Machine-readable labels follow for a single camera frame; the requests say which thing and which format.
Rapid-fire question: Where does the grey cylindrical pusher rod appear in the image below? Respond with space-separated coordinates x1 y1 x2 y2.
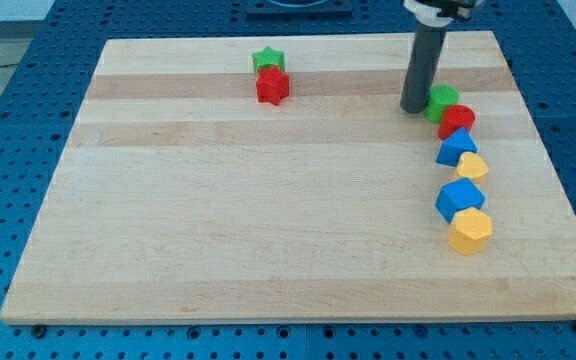
400 23 447 113

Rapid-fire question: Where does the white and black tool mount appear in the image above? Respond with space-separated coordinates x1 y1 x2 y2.
403 0 485 27

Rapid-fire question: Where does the red star block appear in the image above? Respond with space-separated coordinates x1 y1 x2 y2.
256 66 290 106

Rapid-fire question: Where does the green star block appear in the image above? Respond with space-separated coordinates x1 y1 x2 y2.
251 46 285 73

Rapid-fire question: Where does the green cylinder block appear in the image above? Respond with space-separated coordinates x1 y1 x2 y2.
424 85 459 124

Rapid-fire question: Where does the red cylinder block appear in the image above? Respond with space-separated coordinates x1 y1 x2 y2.
438 104 476 140

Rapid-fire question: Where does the blue triangular block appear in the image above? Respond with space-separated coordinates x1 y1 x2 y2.
436 127 478 167

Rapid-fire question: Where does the yellow heart block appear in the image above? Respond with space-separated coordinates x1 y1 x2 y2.
453 151 489 186

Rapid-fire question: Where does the blue cube block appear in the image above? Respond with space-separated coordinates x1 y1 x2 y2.
435 178 486 223

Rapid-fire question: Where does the yellow hexagon block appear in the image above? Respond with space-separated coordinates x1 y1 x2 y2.
448 207 493 255

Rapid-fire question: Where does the light wooden board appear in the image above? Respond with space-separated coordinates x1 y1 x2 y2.
0 30 576 326

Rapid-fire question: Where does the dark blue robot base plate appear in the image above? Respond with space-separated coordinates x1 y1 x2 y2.
246 0 353 19

